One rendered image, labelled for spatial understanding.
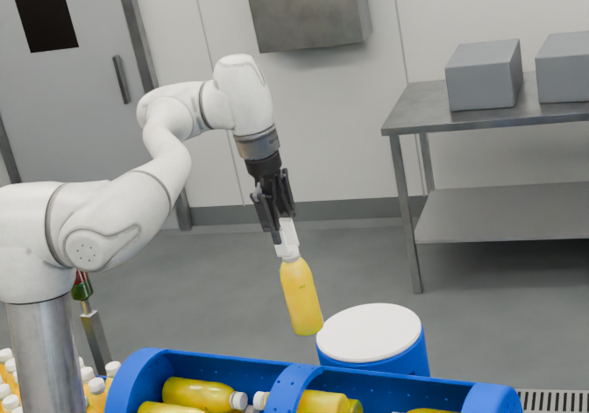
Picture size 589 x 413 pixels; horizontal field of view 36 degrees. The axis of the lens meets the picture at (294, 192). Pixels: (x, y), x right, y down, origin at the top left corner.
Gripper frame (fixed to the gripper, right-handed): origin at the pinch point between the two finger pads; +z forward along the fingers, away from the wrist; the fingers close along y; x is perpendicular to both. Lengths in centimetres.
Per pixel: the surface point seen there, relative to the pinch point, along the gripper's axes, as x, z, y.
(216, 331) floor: 168, 147, 162
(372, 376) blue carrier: -17.4, 29.5, -7.8
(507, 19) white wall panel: 41, 46, 314
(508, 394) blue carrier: -48, 28, -12
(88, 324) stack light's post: 84, 37, 13
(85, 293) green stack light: 81, 26, 14
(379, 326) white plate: 1, 45, 32
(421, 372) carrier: -11, 55, 27
